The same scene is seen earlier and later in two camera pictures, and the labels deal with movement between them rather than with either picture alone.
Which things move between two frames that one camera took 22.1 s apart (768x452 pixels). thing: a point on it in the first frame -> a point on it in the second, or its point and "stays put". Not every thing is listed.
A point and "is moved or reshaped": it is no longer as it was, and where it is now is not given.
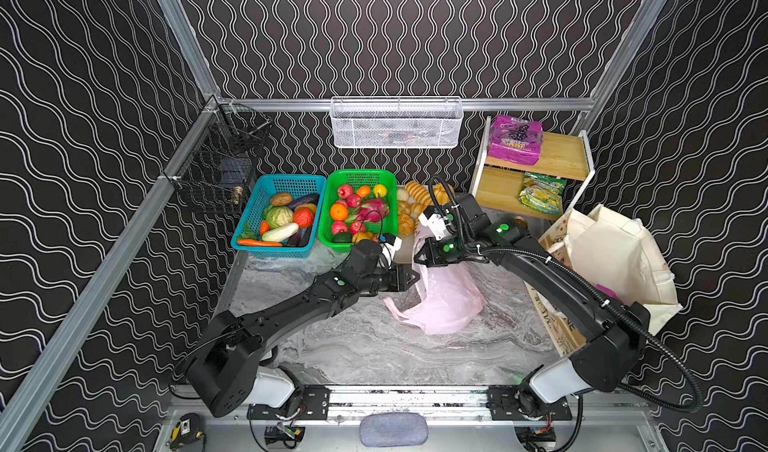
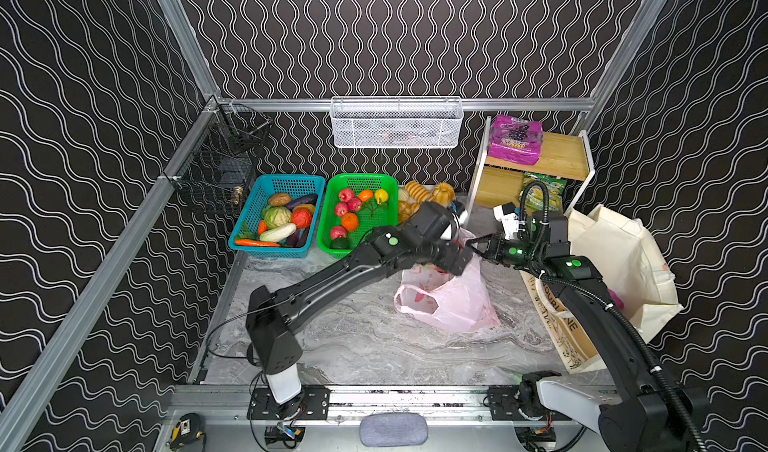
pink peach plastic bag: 452,295 is moved or reshaped
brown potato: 281,199 stays put
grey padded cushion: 394,429 stays put
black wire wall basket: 215,168 stays put
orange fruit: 339,212 -> 350,221
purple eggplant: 308,199 stays put
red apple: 355,227 -> 340,209
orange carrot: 251,242 stays put
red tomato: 303,217 stays put
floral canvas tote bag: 616,255 stays put
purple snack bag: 609,292 stays put
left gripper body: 405,277 -> 455,257
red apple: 345,191 stays put
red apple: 339,226 -> 354,204
